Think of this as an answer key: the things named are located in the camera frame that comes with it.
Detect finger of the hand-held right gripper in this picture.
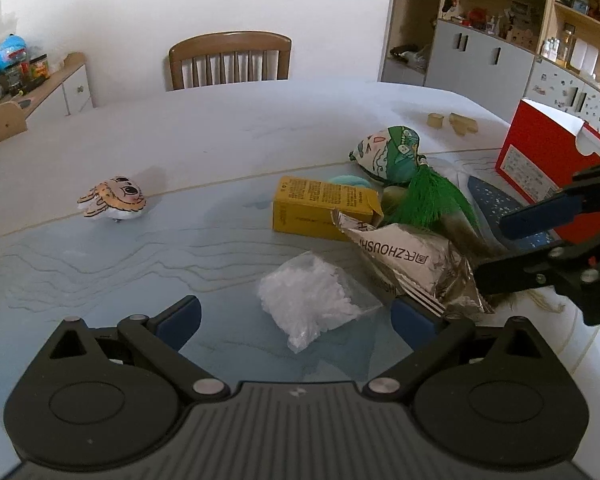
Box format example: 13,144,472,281
474,240,600,327
499,154,600,241

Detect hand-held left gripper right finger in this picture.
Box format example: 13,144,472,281
363,297,556,404

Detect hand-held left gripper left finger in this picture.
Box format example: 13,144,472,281
50,295,230,404

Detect red cardboard box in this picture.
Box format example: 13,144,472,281
495,98,600,244

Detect silver foil snack packet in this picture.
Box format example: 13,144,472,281
331,208,496,319

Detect clear plastic bag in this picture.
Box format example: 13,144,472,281
257,251,384,353

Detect cartoon animal toy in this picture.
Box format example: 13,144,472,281
77,175,148,223

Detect yellow carton box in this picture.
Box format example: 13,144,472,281
272,175,384,241

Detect dark blue speckled pouch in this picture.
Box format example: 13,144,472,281
466,175,552,251

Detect large tan block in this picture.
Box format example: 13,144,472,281
449,114,480,136

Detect green printed fabric sachet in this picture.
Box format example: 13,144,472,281
349,126,421,185

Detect cabinet with grey doors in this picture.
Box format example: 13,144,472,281
378,0,557,124

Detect white low sideboard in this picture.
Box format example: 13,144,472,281
0,52,94,153

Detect wooden slat-back chair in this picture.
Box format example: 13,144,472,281
168,31,293,92

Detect snack jars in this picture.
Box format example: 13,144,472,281
0,53,51,95

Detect blue plush toy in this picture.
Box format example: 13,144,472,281
0,33,29,73

